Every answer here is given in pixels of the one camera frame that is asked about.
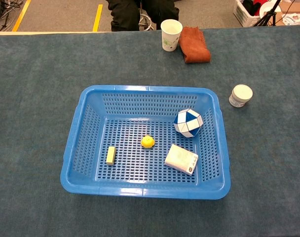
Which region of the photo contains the brown folded towel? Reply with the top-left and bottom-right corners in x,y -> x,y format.
178,26 -> 212,64

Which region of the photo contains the small white jar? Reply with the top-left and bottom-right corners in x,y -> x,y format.
228,84 -> 254,108

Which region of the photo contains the person in black trousers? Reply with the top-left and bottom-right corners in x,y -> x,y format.
107,0 -> 180,32

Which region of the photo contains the white pink card box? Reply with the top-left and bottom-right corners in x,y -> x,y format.
164,144 -> 199,176

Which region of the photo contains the chrome stool base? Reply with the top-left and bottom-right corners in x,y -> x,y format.
138,0 -> 155,31

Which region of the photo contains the blue white snake cube ball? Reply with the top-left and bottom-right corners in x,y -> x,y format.
173,108 -> 204,138

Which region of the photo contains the bundle of floor cables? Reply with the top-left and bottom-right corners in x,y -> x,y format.
0,0 -> 24,32

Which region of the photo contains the small yellow ball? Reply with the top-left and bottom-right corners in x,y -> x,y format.
140,134 -> 155,149

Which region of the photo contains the yellow eraser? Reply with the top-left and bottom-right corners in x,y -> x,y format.
106,146 -> 116,165

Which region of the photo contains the blue plastic perforated basket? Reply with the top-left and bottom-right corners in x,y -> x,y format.
60,85 -> 231,200

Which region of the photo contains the black tripod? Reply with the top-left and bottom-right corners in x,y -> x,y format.
253,0 -> 281,27

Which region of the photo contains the cardboard box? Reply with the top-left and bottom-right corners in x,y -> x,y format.
275,0 -> 300,26

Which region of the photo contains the teal table cloth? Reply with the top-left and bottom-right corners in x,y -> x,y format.
0,24 -> 300,237

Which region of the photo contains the white paper cup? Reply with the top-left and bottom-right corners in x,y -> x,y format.
160,19 -> 183,52

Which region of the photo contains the white plastic storage basket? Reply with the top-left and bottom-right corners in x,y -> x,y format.
233,0 -> 264,27

